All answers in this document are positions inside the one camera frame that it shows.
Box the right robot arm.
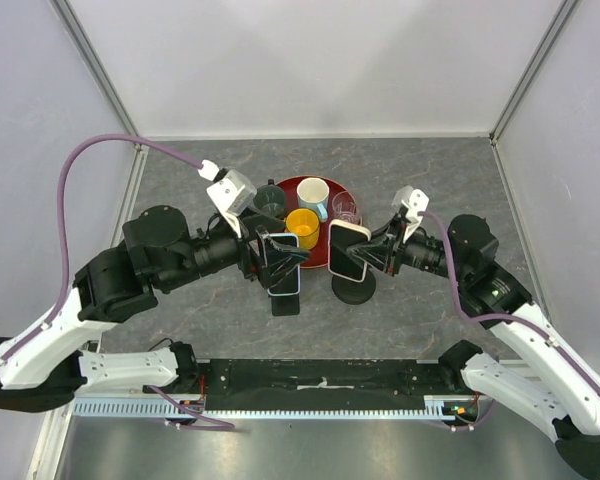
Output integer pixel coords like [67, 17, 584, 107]
[329, 208, 600, 479]

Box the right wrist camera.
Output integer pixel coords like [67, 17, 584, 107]
[391, 185, 429, 244]

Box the red round tray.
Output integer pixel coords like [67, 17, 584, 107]
[267, 175, 355, 269]

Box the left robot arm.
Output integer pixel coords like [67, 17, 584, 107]
[0, 205, 310, 413]

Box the blue case phone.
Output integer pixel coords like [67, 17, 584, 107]
[264, 233, 301, 296]

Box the black folding phone stand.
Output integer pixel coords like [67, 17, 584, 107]
[270, 295, 300, 317]

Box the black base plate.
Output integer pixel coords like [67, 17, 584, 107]
[162, 359, 474, 413]

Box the yellow mug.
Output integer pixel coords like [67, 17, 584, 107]
[285, 208, 320, 250]

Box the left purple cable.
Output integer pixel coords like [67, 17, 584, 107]
[0, 133, 236, 431]

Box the light blue mug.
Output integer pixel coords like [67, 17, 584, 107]
[296, 177, 330, 223]

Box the beige case phone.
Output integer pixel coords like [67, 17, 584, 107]
[328, 219, 371, 283]

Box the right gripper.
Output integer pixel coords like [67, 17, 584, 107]
[348, 211, 470, 282]

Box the clear glass cup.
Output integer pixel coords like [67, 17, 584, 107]
[332, 191, 360, 224]

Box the slotted cable duct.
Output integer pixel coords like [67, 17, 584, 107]
[72, 397, 457, 421]

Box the purple cable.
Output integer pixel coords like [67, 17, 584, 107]
[419, 209, 600, 434]
[0, 133, 236, 431]

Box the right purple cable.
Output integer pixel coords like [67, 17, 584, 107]
[419, 209, 600, 434]

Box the dark green mug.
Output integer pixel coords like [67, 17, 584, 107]
[253, 179, 286, 219]

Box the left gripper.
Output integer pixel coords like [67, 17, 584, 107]
[164, 208, 316, 292]

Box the black round-base phone stand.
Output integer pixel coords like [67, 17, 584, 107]
[331, 272, 377, 305]

